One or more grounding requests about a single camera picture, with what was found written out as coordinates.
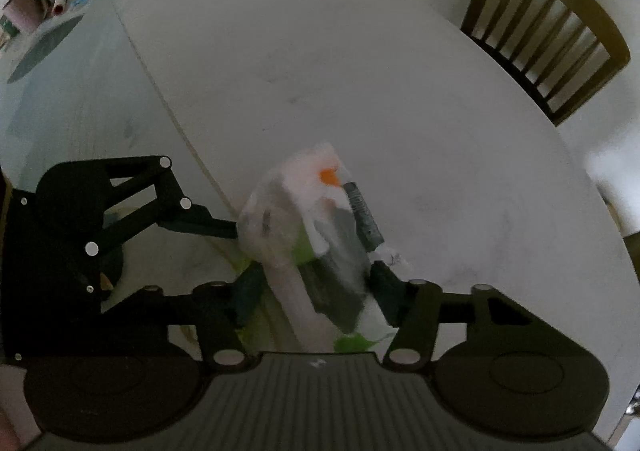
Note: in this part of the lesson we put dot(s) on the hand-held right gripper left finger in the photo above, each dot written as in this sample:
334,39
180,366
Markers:
250,293

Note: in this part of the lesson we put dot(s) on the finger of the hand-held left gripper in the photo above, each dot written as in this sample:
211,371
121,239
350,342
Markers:
200,223

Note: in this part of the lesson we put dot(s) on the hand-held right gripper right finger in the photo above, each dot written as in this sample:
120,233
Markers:
385,291

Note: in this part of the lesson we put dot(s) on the white plastic bag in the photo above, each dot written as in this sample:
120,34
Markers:
285,231

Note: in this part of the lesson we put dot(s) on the dark grey stick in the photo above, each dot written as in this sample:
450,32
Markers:
362,216

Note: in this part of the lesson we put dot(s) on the dark green round mat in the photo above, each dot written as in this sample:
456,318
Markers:
45,48

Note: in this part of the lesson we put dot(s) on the pink paper cup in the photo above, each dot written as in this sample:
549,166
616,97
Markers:
25,6

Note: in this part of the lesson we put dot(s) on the brown wooden chair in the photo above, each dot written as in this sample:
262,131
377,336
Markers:
545,31

